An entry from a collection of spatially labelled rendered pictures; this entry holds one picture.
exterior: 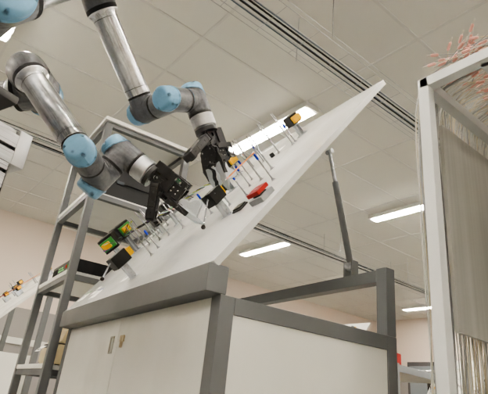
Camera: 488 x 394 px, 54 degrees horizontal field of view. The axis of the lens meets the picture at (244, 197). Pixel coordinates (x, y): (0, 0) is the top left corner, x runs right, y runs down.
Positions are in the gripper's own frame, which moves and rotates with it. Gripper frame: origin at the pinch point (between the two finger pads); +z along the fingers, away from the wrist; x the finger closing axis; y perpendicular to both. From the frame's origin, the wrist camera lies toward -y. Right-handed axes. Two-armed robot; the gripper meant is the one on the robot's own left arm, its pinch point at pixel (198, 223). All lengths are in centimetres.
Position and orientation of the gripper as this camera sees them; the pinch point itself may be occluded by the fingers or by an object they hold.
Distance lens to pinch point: 136.0
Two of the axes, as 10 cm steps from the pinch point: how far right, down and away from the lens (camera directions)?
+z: 7.8, 6.2, -0.9
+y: 6.2, -7.8, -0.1
